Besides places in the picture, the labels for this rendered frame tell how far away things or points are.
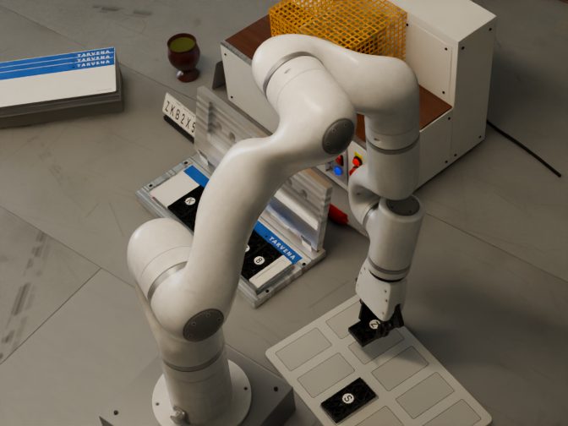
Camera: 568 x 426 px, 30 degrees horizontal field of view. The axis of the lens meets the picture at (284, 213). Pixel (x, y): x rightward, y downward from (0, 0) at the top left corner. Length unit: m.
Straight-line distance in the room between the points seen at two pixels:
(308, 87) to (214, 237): 0.29
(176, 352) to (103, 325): 0.49
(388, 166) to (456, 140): 0.73
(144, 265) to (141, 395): 0.41
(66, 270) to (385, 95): 1.03
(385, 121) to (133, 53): 1.33
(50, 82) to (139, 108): 0.23
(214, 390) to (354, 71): 0.66
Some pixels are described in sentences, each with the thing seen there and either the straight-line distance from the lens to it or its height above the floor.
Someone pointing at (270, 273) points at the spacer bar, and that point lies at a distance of 2.29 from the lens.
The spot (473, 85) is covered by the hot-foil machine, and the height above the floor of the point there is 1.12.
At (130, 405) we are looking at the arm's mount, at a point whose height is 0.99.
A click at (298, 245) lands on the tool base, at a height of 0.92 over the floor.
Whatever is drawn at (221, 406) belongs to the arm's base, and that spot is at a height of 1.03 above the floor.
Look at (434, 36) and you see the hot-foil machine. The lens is 2.32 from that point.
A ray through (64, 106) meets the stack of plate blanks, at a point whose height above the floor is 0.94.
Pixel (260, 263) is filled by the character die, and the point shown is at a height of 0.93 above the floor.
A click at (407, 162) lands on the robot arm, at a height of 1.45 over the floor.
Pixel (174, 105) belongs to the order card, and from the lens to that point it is 2.66.
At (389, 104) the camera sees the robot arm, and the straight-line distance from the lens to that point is 1.66.
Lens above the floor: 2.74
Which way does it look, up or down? 49 degrees down
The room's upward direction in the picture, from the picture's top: 6 degrees counter-clockwise
